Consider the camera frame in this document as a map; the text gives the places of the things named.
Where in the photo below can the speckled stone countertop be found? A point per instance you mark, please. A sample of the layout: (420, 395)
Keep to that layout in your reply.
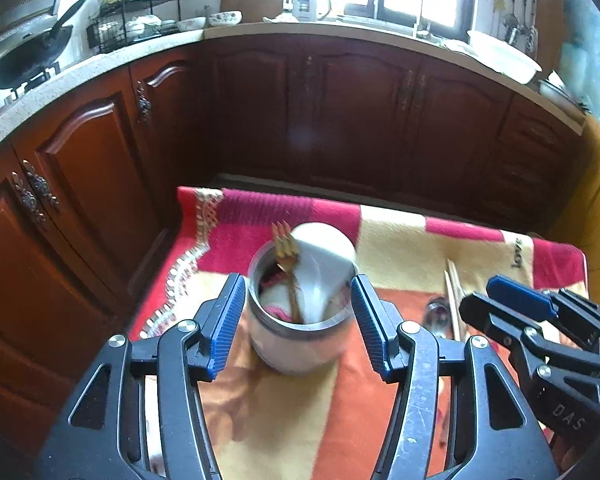
(80, 72)

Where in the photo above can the metal utensil holder cup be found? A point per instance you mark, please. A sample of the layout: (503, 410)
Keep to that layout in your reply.
(300, 347)

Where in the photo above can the wooden cutting board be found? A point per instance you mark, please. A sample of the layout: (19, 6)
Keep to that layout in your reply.
(252, 2)

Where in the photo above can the white bowl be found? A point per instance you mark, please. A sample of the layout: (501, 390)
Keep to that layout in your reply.
(191, 23)

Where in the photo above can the patterned bowl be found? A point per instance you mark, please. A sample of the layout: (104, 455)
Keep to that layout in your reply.
(225, 18)

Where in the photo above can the gold fork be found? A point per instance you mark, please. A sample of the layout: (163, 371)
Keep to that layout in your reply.
(283, 255)

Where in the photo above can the black wok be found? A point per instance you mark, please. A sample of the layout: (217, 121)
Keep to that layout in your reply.
(30, 57)

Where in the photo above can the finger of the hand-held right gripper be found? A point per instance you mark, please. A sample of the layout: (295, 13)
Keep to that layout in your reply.
(520, 294)
(490, 315)

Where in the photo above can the metal pot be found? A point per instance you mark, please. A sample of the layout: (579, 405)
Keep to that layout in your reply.
(560, 92)

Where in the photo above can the metal faucet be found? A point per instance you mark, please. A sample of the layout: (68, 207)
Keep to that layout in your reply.
(419, 0)

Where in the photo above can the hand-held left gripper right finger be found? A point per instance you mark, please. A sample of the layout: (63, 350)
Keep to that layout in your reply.
(367, 321)

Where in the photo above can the metal spoon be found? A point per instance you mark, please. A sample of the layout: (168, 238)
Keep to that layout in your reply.
(436, 317)

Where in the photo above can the white dishcloth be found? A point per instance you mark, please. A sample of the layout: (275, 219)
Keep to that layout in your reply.
(460, 46)

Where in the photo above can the white basin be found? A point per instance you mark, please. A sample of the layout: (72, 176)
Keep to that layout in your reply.
(502, 55)

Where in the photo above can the gas stove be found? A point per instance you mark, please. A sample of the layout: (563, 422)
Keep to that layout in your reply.
(35, 82)

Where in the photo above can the hanging kitchen utensils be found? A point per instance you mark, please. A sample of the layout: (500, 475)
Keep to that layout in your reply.
(517, 20)

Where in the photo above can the red and orange patterned blanket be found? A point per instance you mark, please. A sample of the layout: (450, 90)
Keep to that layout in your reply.
(395, 240)

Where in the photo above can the black dish rack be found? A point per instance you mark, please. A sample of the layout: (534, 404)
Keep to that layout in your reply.
(130, 30)

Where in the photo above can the brown wooden kitchen cabinets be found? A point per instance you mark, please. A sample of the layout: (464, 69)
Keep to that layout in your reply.
(330, 110)

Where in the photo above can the white ladle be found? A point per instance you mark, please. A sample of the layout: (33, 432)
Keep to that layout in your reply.
(322, 255)

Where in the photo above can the frosted glass door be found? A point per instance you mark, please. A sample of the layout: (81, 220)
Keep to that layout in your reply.
(587, 45)

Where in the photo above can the white electric kettle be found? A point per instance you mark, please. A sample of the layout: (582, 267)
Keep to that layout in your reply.
(307, 5)

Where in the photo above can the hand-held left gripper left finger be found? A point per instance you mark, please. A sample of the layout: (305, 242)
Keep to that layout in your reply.
(227, 325)

